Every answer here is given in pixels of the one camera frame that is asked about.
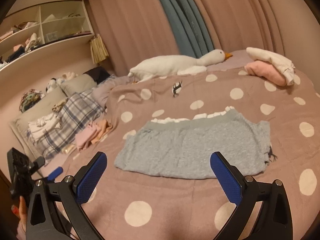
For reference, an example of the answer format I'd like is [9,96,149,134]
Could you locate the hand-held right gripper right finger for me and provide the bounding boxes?
[210,151,293,240]

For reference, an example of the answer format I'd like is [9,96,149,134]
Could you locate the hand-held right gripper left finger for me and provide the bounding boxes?
[25,151,108,240]

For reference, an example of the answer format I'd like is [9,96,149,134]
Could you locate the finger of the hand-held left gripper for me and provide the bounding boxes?
[29,156,46,174]
[47,166,63,181]

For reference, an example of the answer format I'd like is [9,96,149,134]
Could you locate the grey printed sweatshirt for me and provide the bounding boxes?
[114,106,272,179]

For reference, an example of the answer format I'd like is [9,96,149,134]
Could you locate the pale pink folded clothes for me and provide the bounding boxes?
[75,122,102,152]

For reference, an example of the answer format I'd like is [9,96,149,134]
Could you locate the orange folded clothes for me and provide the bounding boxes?
[90,119,114,144]

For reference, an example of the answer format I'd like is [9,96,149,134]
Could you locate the dark clothes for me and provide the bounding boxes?
[5,46,27,63]

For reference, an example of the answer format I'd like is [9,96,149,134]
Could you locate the white and pink clothes pile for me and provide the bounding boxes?
[25,32,42,52]

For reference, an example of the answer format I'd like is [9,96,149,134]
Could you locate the person's left hand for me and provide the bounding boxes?
[11,196,28,240]

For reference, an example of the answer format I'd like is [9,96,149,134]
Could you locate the white printed cloth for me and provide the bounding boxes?
[27,114,62,140]

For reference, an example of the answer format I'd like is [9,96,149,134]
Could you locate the pink polka-dot blanket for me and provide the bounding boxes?
[54,69,320,240]

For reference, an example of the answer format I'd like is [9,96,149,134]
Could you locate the large grey pillow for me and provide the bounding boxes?
[10,87,68,140]

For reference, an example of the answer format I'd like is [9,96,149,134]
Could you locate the floral cloth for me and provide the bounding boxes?
[51,100,68,113]

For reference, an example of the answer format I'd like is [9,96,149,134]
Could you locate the plaid grey pillow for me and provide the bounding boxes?
[27,90,105,159]

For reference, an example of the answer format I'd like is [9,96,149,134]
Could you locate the colourful cloth pile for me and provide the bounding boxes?
[20,89,44,112]

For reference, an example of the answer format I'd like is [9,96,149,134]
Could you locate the black and white plush toy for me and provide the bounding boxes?
[46,79,58,93]

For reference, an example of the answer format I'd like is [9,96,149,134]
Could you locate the dark cloth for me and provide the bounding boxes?
[84,67,112,84]

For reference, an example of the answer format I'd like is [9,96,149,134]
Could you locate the pink folded garment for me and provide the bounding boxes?
[244,60,287,87]

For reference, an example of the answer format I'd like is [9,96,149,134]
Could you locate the white goose plush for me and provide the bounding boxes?
[127,49,233,83]

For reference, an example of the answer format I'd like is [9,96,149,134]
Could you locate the yellow tassel fringe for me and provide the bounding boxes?
[89,34,110,64]

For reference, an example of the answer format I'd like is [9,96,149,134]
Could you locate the white folded garment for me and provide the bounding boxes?
[246,47,295,85]

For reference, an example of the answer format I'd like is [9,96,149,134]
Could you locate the pink curtain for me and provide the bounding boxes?
[182,0,320,80]
[87,0,180,75]

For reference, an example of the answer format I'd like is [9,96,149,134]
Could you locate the blue curtain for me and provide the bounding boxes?
[150,0,215,58]

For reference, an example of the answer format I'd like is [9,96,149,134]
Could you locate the white wall shelf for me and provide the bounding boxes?
[0,0,95,75]

